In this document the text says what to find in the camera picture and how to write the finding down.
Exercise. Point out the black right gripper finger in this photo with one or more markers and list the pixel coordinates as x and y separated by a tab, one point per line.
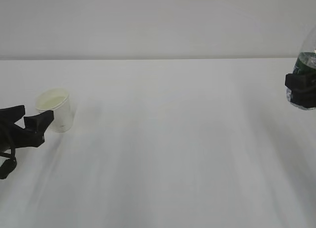
303	89

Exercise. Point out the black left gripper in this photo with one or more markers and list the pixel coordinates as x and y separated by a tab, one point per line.
32	135

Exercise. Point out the clear green-label water bottle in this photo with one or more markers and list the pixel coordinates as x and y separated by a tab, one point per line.
306	61

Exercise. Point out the white paper cup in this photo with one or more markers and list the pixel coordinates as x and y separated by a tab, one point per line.
57	100

